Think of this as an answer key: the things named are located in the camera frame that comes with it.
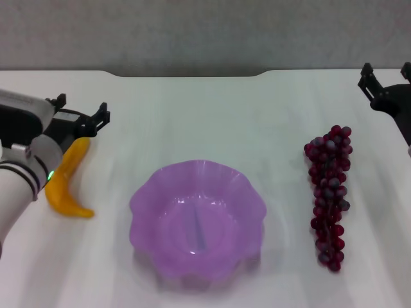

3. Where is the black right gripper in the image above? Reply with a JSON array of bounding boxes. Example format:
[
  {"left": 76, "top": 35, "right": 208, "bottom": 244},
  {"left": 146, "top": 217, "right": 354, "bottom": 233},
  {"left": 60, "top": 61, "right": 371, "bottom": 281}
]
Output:
[{"left": 357, "top": 62, "right": 411, "bottom": 147}]

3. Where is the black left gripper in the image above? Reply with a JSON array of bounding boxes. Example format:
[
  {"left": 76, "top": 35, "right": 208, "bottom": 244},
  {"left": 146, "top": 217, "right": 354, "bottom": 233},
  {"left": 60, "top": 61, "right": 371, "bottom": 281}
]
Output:
[{"left": 41, "top": 92, "right": 112, "bottom": 155}]

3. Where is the yellow banana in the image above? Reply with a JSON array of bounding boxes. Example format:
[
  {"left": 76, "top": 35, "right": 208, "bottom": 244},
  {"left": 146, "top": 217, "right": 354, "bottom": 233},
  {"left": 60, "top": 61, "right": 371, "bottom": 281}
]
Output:
[{"left": 44, "top": 137, "right": 96, "bottom": 219}]

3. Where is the dark red grape bunch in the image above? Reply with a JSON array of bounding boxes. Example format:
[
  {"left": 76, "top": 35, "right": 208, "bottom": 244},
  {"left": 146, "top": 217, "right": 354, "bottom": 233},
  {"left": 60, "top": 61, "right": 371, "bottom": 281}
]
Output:
[{"left": 303, "top": 124, "right": 354, "bottom": 273}]

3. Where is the purple wavy plastic bowl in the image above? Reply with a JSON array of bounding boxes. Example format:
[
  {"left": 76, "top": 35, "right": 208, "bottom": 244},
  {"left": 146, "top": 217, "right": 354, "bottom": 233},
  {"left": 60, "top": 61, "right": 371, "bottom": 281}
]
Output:
[{"left": 128, "top": 159, "right": 267, "bottom": 285}]

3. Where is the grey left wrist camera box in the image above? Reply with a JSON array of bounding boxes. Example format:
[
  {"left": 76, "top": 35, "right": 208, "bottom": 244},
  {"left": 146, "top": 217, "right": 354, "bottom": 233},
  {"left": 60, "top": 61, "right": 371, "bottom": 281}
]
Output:
[{"left": 0, "top": 89, "right": 55, "bottom": 142}]

